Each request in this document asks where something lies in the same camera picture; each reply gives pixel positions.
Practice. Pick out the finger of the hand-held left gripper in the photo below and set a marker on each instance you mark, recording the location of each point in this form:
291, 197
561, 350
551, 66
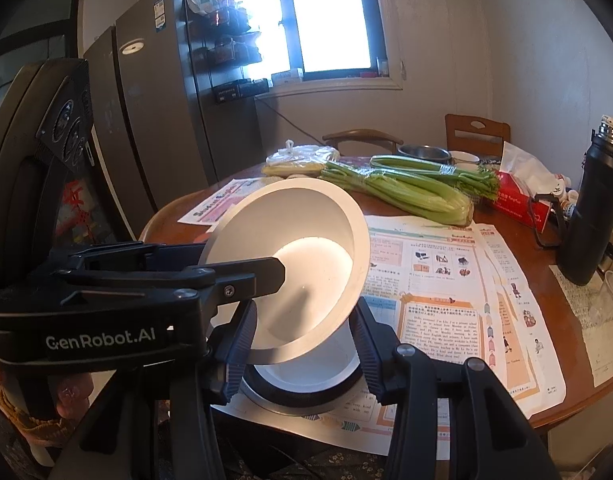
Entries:
246, 280
136, 254

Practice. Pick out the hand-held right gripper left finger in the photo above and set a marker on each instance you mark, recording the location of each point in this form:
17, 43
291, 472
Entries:
236, 360

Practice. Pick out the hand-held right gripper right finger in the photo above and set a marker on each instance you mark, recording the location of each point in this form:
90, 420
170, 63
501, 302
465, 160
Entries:
369, 360

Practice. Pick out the white bowl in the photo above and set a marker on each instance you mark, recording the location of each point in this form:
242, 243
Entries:
326, 360
465, 158
296, 220

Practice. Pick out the person's left hand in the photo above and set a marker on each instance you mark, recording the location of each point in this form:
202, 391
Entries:
76, 392

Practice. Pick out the colourful pink headline newspaper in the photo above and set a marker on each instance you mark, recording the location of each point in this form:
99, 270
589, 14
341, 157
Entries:
206, 212

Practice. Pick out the colourful green bordered newspaper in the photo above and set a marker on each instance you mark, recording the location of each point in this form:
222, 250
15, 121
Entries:
436, 305

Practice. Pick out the plastic bag of yellow food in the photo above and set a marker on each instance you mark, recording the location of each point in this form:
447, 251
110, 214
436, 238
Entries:
296, 160

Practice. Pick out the short grey refrigerator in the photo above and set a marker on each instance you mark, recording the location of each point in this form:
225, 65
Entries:
106, 110

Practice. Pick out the tall grey refrigerator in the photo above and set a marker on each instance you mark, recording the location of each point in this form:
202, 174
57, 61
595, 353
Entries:
161, 100

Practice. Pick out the celery bundle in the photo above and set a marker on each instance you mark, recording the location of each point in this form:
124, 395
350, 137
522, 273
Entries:
416, 197

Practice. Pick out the wooden chair with curved back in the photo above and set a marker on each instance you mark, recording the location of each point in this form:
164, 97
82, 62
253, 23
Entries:
361, 136

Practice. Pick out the green stalk vegetable bundle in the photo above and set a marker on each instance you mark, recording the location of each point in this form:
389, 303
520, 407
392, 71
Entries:
436, 166

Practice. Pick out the flat box on windowsill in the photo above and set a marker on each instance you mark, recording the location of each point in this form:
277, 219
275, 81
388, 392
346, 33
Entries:
287, 76

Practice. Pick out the steel basin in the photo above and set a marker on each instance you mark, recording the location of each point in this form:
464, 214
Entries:
424, 152

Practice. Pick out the red tissue box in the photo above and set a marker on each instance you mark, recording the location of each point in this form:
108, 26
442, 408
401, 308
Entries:
516, 202

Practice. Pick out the grey printed paper sheet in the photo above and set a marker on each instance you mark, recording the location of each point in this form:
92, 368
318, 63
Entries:
581, 320

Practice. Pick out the glass door with red decals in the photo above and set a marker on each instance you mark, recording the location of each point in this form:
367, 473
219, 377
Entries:
31, 45

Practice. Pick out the clear glass cup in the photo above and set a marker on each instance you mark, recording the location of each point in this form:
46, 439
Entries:
611, 295

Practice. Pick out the wooden chair with cutout back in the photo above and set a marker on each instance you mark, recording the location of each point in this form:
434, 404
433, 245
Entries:
476, 130

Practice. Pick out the small bottle on windowsill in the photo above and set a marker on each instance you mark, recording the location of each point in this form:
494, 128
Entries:
383, 65

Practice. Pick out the black thermos flask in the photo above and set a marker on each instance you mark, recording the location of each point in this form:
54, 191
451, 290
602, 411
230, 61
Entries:
586, 220

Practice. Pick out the small steel cup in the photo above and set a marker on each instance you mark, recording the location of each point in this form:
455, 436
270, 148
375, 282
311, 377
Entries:
612, 257

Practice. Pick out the window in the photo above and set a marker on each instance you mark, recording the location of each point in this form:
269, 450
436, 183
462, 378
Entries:
311, 15

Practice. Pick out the wall socket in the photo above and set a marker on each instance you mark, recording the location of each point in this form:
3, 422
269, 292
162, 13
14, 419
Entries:
402, 70

